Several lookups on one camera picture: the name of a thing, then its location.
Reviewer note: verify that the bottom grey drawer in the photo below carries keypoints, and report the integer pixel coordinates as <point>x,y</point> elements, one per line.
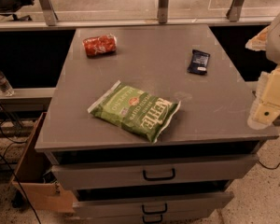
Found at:
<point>150,219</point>

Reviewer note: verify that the green jalapeno chip bag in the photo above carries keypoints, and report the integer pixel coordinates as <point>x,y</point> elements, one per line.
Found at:
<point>134,110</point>

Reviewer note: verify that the dark blue rxbar blueberry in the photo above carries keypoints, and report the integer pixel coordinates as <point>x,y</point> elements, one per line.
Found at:
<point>199,62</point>

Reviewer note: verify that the grey drawer cabinet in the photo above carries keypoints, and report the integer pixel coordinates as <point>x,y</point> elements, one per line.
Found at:
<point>211,120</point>

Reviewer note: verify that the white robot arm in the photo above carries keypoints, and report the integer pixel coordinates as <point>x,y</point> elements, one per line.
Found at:
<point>268,40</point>

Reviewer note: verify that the metal window frame rail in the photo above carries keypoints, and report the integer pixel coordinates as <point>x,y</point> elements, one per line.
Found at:
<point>84,13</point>

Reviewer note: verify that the clear plastic water bottle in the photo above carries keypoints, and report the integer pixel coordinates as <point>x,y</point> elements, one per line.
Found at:
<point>5,86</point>

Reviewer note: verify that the top grey drawer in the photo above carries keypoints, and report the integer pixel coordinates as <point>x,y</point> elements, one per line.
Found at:
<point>116,174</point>

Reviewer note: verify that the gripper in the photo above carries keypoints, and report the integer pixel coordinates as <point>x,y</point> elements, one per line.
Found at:
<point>279,42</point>

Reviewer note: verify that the red crushed soda can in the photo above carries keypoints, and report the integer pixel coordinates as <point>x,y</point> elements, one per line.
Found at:
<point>99,45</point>

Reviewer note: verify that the middle grey drawer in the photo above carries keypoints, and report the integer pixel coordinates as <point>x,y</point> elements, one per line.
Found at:
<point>188,205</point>

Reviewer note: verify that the brown cardboard box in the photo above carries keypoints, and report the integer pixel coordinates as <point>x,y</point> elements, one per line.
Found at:
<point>31,167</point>

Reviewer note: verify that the grey drawer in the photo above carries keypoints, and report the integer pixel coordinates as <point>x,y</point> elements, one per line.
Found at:
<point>150,219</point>
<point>188,205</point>
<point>116,174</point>

